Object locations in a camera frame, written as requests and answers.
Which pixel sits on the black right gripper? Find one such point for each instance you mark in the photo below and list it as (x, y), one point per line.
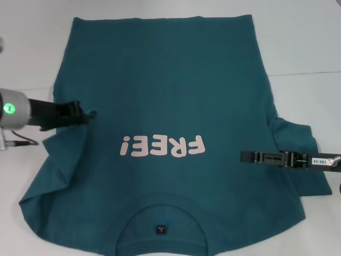
(295, 161)

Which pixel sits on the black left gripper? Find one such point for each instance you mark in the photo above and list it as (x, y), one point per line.
(48, 114)

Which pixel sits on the teal t-shirt with FREE print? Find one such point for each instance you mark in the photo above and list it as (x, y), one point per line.
(173, 93)

